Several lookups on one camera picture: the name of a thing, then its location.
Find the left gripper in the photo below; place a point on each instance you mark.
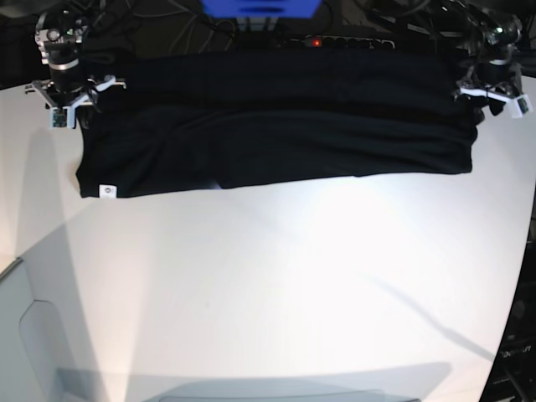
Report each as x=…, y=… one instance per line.
x=496, y=80

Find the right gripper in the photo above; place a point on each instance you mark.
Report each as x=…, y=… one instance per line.
x=70, y=87

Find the black T-shirt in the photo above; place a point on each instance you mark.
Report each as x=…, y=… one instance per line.
x=239, y=119

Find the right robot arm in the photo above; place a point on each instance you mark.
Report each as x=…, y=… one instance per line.
x=60, y=34

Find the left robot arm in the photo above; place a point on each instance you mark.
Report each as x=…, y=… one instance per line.
x=484, y=32

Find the blue box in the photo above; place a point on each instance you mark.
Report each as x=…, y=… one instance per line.
x=261, y=8

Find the black power strip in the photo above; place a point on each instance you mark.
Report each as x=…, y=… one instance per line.
x=333, y=42

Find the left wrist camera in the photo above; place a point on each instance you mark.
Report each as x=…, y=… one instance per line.
x=519, y=106

